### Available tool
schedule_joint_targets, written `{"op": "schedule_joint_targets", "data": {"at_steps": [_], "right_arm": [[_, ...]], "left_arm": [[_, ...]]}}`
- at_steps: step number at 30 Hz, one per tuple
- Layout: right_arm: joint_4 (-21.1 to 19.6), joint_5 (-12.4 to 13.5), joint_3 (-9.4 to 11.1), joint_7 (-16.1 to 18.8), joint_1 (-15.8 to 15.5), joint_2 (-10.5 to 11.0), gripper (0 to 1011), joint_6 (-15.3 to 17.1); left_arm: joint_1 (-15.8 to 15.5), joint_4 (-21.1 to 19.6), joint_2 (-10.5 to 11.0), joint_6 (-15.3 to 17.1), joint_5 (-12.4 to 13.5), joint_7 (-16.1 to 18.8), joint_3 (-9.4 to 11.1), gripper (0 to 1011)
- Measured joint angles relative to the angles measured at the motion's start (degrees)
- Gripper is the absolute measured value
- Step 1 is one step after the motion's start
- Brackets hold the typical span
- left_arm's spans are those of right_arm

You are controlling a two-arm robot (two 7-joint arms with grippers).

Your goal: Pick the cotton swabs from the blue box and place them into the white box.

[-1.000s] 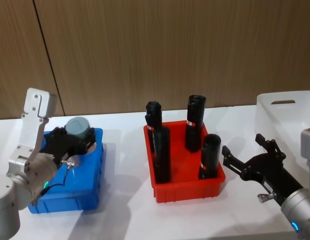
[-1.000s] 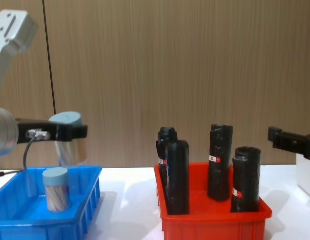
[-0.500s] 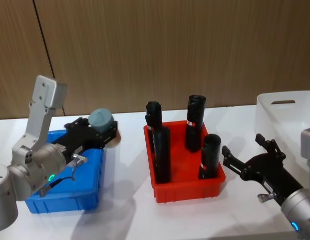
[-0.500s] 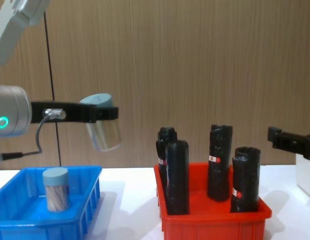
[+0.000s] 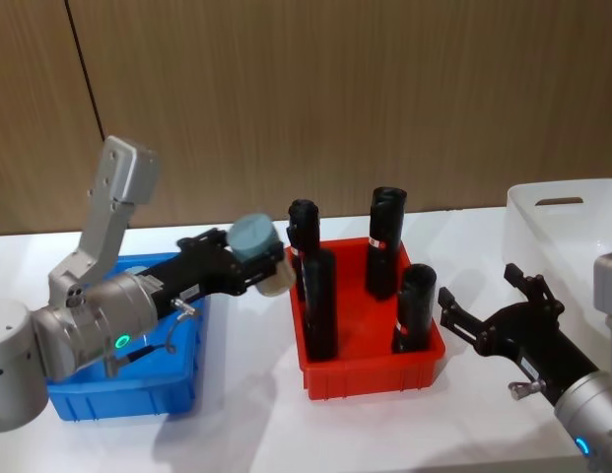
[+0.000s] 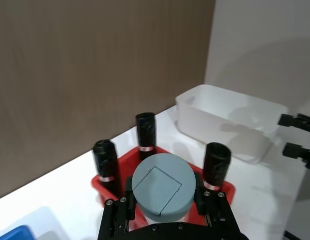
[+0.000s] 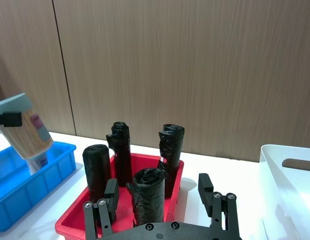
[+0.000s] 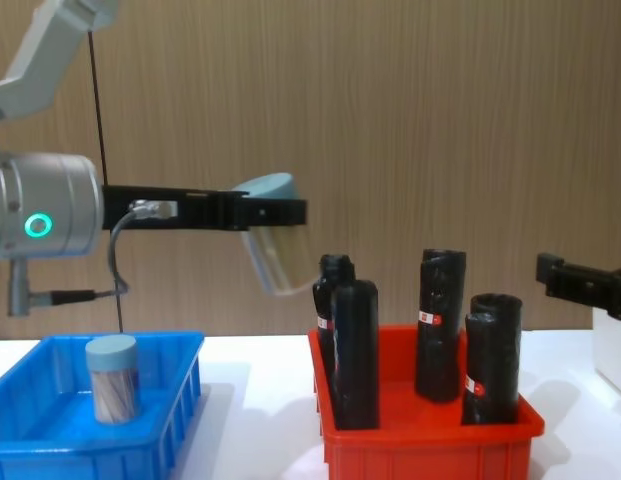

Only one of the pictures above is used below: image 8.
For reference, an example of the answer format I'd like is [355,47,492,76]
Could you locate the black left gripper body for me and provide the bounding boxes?
[101,184,241,232]

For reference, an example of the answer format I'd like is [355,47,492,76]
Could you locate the clear jar with blue lid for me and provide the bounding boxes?
[85,335,141,426]
[230,172,312,298]

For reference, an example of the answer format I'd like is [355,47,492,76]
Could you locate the white box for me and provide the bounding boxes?
[591,305,621,397]

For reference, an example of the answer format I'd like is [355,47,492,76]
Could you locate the black bag roll with label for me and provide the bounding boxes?
[312,253,357,399]

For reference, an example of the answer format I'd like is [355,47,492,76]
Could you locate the short black bag roll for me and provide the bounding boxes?
[461,293,523,427]

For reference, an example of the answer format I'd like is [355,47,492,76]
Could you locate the tall black bag roll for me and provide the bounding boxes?
[414,248,468,404]

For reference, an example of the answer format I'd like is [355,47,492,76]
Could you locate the plain black bag roll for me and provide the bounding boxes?
[330,279,381,432]

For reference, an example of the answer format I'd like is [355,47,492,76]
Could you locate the red plastic bin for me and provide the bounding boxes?
[307,324,547,480]

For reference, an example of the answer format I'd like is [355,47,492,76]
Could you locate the blue plastic bin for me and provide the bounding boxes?
[0,329,206,480]

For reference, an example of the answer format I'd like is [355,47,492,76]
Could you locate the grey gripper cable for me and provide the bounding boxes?
[106,198,179,302]

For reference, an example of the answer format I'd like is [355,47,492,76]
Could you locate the thin dark hanging cable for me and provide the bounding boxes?
[87,28,125,335]

